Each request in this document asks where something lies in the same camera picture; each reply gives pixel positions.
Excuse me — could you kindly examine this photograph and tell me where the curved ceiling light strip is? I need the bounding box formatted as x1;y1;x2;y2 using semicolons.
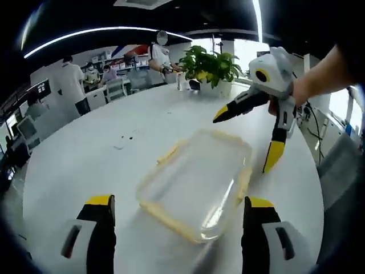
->
24;27;193;59

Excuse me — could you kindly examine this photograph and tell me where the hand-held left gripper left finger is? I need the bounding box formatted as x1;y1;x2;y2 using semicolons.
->
55;194;117;274

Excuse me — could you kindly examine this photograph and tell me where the small wall monitor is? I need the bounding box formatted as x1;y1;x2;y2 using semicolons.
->
35;80;52;100

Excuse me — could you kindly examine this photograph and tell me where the clear plastic buckle container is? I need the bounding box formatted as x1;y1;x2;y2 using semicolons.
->
135;128;253;245

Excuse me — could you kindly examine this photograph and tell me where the green potted plant white pot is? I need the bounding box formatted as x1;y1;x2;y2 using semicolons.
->
179;45;243;97

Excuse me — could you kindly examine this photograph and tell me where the background storage shelf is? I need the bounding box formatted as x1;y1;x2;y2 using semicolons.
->
82;47;149;75

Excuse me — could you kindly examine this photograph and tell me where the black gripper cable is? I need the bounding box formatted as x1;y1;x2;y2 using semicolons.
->
296;98;326;160

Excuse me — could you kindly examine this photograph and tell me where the grey mesh office chair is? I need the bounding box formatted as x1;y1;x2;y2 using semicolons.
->
316;134;363;212

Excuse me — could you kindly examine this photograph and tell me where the straight ceiling light strip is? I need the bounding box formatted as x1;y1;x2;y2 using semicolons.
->
252;0;263;42

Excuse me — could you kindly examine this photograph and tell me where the white translucent container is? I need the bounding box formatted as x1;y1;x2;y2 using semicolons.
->
176;71;189;91

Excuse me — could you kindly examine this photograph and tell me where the white office chair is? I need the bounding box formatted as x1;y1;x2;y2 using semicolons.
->
105;78;128;102

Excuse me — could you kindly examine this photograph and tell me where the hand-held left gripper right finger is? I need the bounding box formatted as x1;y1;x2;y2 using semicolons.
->
241;196;318;274

